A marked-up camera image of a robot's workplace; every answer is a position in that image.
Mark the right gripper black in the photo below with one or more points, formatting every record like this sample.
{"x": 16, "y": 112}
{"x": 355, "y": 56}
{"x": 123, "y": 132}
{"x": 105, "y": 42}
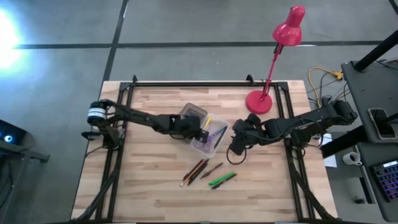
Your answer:
{"x": 258, "y": 133}

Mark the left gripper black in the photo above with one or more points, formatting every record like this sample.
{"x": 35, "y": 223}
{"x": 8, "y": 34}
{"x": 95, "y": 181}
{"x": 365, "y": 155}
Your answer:
{"x": 186, "y": 127}

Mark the yellow marker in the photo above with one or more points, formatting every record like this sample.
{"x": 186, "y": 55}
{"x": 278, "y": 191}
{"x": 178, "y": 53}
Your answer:
{"x": 207, "y": 123}

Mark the black pen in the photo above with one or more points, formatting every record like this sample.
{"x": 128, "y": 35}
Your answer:
{"x": 199, "y": 172}

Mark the green marker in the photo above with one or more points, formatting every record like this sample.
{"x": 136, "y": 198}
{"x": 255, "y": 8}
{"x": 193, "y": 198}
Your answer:
{"x": 221, "y": 178}

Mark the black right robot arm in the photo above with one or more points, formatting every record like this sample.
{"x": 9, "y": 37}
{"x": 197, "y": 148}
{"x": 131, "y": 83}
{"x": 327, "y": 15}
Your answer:
{"x": 311, "y": 123}

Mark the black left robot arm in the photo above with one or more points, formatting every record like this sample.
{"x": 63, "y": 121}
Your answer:
{"x": 140, "y": 117}

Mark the clear plastic lidded supply box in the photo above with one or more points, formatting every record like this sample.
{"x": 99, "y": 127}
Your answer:
{"x": 224, "y": 120}

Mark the red desk lamp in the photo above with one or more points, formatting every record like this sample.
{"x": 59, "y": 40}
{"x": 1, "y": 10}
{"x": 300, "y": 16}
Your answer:
{"x": 258, "y": 102}

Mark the black power adapter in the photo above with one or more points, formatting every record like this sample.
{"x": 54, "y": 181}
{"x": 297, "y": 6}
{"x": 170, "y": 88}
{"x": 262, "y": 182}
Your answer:
{"x": 326, "y": 100}

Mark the white paper sheet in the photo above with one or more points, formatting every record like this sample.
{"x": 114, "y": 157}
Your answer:
{"x": 331, "y": 161}

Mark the black desk crossbar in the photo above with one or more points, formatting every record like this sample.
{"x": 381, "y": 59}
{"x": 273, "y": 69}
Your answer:
{"x": 342, "y": 141}

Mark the white mug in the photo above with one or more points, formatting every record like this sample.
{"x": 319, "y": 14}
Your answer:
{"x": 351, "y": 158}

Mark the grey side desk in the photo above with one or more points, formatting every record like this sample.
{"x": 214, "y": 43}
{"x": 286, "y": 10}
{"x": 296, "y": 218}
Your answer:
{"x": 363, "y": 90}

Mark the small black floor object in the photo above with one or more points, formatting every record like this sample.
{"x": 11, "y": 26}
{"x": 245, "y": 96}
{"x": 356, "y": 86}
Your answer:
{"x": 360, "y": 201}

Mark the black smartphone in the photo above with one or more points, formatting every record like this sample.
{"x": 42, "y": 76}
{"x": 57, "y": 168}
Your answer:
{"x": 382, "y": 123}

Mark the backlit black keyboard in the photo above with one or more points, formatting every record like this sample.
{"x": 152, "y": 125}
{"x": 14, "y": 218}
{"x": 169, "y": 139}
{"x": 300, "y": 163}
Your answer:
{"x": 388, "y": 182}

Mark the black slanted pole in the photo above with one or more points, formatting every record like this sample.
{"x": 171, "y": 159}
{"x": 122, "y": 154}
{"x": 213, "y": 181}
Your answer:
{"x": 376, "y": 51}

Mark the dark grey equipment stand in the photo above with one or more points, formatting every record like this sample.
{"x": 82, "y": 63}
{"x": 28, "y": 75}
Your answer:
{"x": 18, "y": 161}

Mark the black device with blue light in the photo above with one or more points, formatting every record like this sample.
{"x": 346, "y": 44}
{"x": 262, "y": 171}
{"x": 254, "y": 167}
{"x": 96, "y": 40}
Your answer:
{"x": 9, "y": 137}

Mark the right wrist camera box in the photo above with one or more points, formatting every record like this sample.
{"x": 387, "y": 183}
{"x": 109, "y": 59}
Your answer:
{"x": 254, "y": 119}

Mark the black aluminium table frame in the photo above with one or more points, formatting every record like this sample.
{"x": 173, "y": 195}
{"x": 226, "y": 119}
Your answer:
{"x": 202, "y": 84}

